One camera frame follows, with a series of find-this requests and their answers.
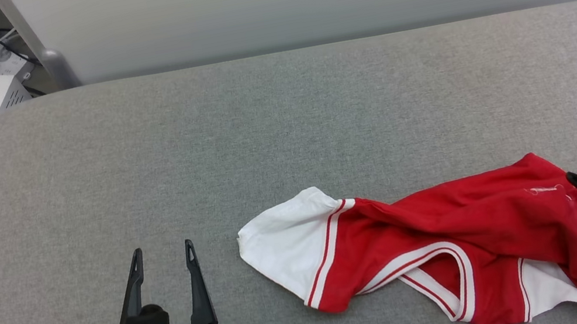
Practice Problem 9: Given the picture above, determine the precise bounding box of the red and white shirt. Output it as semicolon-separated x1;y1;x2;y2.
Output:
229;140;577;324

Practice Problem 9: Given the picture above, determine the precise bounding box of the grey metal pole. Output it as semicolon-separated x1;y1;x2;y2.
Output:
0;0;83;100

